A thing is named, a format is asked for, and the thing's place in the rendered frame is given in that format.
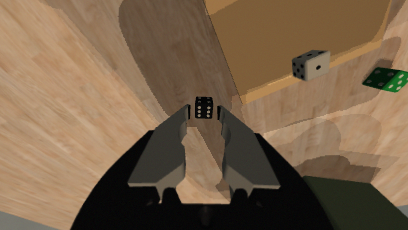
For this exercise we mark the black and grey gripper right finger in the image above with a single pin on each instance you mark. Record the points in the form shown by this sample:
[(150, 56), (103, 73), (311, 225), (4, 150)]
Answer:
[(253, 164)]

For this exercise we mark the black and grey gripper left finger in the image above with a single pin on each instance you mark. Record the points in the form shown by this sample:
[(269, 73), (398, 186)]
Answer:
[(138, 178)]

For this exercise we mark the black die with white pips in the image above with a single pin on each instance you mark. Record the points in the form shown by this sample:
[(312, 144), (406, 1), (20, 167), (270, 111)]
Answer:
[(203, 107)]

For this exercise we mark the green die with white pips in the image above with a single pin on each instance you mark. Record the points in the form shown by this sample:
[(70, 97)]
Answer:
[(387, 79)]

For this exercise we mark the beige and black die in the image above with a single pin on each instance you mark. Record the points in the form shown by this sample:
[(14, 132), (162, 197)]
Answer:
[(311, 65)]

